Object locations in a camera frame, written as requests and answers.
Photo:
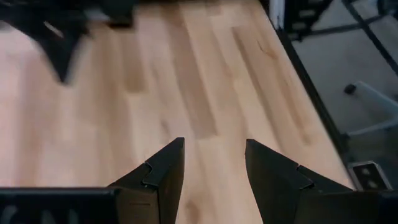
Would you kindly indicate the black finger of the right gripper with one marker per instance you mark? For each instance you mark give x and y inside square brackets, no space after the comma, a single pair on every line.
[54,49]
[73,49]

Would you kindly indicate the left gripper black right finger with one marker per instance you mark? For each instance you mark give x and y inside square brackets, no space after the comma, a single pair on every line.
[273,177]

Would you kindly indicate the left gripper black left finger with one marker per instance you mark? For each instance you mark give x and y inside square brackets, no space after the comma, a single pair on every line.
[161,174]

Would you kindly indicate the white chair base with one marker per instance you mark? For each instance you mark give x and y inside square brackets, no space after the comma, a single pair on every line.
[376,105]

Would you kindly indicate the silver metal bracket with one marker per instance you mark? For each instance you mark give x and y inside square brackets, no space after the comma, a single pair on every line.
[370,175]

